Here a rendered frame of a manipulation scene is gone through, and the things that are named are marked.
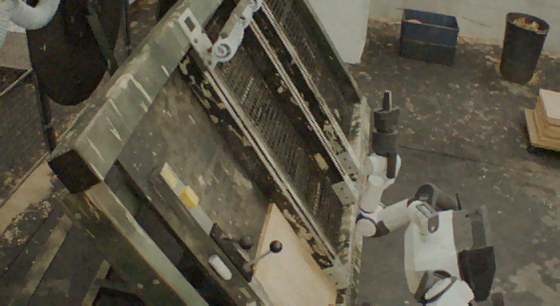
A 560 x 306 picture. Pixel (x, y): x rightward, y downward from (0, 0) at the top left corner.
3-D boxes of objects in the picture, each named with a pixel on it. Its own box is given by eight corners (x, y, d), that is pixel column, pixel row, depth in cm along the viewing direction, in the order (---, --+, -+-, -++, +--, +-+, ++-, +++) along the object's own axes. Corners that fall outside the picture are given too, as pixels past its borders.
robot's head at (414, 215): (426, 217, 184) (421, 197, 179) (442, 232, 175) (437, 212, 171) (409, 227, 183) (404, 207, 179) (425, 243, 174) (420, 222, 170)
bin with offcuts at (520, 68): (539, 90, 559) (554, 35, 521) (495, 80, 568) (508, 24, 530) (533, 69, 600) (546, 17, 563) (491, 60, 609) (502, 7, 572)
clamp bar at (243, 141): (331, 294, 217) (389, 278, 208) (150, 35, 166) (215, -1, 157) (334, 276, 225) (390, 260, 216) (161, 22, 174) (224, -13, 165)
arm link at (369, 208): (371, 174, 213) (358, 211, 225) (360, 189, 205) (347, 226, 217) (396, 186, 210) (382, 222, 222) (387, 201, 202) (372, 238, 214)
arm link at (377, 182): (394, 148, 204) (384, 176, 213) (373, 152, 201) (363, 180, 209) (403, 160, 200) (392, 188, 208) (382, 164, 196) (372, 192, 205)
